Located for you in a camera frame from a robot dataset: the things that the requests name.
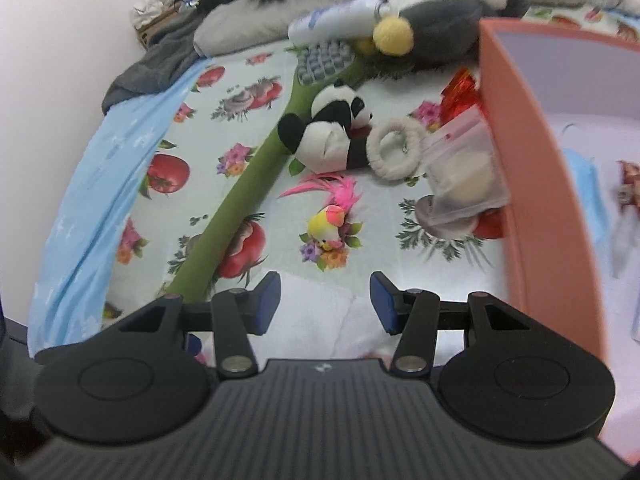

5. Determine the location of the pink feathered bird toy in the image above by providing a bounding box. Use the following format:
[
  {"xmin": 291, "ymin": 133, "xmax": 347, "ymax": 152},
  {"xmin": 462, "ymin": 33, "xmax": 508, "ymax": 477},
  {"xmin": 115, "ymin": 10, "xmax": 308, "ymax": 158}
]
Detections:
[{"xmin": 277, "ymin": 172, "xmax": 363, "ymax": 253}]

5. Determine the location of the green long-handled massage brush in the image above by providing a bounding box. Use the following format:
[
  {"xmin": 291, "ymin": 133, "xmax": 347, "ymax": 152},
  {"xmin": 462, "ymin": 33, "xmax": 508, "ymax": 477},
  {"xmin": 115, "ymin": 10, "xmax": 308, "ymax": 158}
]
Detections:
[{"xmin": 162, "ymin": 40, "xmax": 368, "ymax": 303}]

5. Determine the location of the white towel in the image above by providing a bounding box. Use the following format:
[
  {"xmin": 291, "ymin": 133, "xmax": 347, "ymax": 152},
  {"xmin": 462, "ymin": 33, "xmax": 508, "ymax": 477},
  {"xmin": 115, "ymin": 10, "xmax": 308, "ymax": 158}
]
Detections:
[{"xmin": 270, "ymin": 270, "xmax": 453, "ymax": 361}]

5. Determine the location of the fruit printed mat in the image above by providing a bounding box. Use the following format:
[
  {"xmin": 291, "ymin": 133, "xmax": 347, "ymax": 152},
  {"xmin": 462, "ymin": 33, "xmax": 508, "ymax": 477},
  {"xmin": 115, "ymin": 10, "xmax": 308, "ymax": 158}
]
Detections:
[{"xmin": 102, "ymin": 2, "xmax": 640, "ymax": 356}]

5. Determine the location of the orange cardboard box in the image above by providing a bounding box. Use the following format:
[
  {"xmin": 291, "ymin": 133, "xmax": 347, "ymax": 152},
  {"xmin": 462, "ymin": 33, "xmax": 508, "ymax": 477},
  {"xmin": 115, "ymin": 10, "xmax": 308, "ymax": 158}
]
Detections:
[{"xmin": 477, "ymin": 17, "xmax": 640, "ymax": 461}]

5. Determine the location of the brown cardboard box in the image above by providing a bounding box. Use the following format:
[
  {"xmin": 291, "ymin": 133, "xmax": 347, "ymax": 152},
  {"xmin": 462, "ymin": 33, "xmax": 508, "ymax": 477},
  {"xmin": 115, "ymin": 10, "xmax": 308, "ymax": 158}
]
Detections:
[{"xmin": 135, "ymin": 22, "xmax": 168, "ymax": 52}]

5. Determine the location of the beige duvet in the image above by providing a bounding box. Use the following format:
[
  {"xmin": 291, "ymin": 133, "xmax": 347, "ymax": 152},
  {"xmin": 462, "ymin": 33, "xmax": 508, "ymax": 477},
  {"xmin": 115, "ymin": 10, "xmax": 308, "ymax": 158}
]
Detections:
[{"xmin": 192, "ymin": 0, "xmax": 640, "ymax": 57}]

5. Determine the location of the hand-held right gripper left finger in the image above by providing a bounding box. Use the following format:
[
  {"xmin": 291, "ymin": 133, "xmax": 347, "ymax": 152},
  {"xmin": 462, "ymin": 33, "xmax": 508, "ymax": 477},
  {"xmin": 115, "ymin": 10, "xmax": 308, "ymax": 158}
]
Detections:
[{"xmin": 116, "ymin": 271, "xmax": 282, "ymax": 380}]

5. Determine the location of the clear zip bag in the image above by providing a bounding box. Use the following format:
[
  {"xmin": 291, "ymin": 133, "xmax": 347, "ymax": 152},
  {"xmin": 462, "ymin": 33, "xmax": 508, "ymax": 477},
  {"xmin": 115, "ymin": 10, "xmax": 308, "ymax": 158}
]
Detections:
[{"xmin": 419, "ymin": 109, "xmax": 510, "ymax": 222}]

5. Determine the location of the dark grey blanket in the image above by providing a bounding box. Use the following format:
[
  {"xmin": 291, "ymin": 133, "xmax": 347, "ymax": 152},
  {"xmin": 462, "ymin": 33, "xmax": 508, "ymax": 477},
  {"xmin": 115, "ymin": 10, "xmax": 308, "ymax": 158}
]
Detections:
[{"xmin": 101, "ymin": 7, "xmax": 213, "ymax": 117}]

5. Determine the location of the silver round disc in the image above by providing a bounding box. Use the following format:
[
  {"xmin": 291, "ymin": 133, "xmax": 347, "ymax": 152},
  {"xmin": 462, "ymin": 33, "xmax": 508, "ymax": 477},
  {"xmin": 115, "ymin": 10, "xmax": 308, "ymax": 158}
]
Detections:
[{"xmin": 416, "ymin": 194, "xmax": 478, "ymax": 237}]

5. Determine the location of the white crumpled cloth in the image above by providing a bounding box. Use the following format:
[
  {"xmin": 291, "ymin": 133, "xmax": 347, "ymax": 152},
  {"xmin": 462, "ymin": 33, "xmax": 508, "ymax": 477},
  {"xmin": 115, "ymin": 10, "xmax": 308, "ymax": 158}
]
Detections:
[{"xmin": 131, "ymin": 0, "xmax": 178, "ymax": 31}]

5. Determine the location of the blue face mask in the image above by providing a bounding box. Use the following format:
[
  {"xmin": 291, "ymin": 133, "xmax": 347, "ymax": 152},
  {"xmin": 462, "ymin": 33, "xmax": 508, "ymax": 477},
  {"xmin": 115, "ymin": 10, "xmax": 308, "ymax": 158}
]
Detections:
[{"xmin": 562, "ymin": 147, "xmax": 608, "ymax": 223}]

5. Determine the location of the grey penguin plush toy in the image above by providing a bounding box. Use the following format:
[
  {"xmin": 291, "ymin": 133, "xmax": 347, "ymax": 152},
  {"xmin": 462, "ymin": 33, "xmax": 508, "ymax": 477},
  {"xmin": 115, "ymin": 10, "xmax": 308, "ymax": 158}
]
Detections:
[{"xmin": 372, "ymin": 0, "xmax": 531, "ymax": 66}]

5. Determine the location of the white spray bottle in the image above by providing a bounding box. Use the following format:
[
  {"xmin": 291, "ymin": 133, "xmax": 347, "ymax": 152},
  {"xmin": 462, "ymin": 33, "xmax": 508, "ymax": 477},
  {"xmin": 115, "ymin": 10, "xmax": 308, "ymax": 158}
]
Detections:
[{"xmin": 287, "ymin": 0, "xmax": 388, "ymax": 43}]

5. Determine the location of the white fluffy ring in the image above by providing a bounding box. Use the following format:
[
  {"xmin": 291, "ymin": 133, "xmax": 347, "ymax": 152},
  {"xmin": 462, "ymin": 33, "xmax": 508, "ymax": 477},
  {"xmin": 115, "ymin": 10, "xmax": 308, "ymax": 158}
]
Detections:
[{"xmin": 366, "ymin": 116, "xmax": 427, "ymax": 181}]

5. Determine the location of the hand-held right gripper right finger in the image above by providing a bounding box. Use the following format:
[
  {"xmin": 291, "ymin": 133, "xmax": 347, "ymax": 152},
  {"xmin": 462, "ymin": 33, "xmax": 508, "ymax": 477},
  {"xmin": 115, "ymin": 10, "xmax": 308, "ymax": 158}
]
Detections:
[{"xmin": 369, "ymin": 271, "xmax": 532, "ymax": 377}]

